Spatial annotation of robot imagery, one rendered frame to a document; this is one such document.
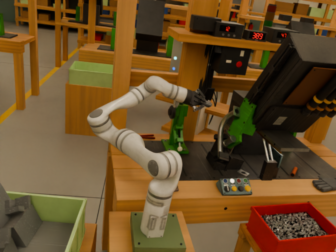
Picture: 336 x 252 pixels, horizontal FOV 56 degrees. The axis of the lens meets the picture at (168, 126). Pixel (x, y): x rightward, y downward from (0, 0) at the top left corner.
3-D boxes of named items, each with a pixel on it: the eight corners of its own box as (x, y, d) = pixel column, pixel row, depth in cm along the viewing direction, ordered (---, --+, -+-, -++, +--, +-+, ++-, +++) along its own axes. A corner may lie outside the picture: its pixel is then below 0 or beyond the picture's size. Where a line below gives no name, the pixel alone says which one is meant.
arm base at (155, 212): (166, 236, 118) (175, 199, 111) (142, 238, 115) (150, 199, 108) (160, 220, 126) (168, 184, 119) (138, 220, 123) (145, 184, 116)
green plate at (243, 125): (248, 145, 164) (268, 109, 158) (235, 141, 161) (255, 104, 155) (239, 135, 175) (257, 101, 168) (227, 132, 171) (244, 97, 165)
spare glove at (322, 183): (333, 177, 176) (334, 174, 175) (349, 189, 167) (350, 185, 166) (306, 181, 168) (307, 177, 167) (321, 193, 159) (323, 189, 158)
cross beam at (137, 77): (315, 98, 218) (320, 85, 214) (128, 86, 185) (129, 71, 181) (311, 95, 222) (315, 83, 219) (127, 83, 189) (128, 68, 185)
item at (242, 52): (245, 75, 177) (252, 48, 171) (217, 73, 172) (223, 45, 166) (236, 70, 188) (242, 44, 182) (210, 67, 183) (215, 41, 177)
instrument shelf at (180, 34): (327, 57, 182) (329, 50, 180) (177, 41, 159) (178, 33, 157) (301, 48, 204) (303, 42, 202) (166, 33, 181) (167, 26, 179)
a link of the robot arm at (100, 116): (128, 83, 146) (133, 98, 151) (81, 115, 134) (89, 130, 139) (140, 88, 140) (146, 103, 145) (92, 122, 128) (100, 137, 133)
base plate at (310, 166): (345, 181, 179) (347, 177, 178) (156, 184, 150) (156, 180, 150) (301, 145, 216) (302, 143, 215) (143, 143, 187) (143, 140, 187)
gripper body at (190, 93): (185, 99, 151) (202, 105, 154) (186, 84, 154) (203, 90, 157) (178, 105, 157) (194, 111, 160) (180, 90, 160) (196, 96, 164)
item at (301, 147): (308, 154, 152) (310, 148, 151) (279, 153, 148) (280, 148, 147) (268, 121, 187) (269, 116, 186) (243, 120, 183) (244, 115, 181)
